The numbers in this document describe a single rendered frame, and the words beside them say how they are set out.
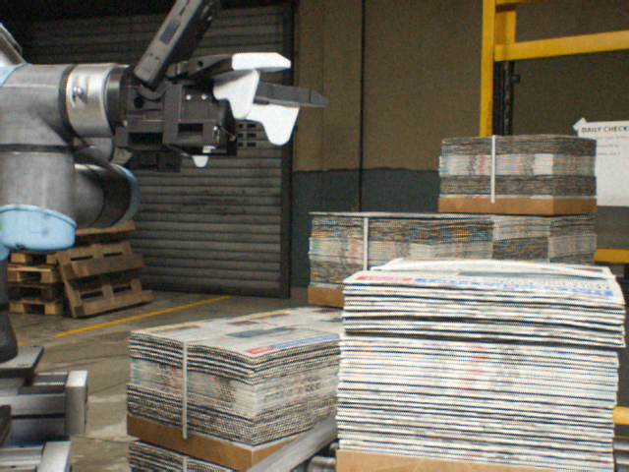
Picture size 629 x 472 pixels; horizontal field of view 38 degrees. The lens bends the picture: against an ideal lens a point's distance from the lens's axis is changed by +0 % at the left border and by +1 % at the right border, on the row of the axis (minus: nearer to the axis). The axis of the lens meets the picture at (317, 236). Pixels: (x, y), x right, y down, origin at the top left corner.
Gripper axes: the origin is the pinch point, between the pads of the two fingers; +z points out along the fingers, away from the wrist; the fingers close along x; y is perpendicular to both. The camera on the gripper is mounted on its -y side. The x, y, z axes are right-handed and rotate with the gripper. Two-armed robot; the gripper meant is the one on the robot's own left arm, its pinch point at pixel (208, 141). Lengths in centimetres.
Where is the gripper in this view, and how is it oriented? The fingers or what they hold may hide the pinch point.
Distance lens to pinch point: 209.8
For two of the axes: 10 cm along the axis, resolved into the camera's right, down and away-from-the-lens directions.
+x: 6.0, 1.8, -7.8
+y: -1.0, 9.8, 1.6
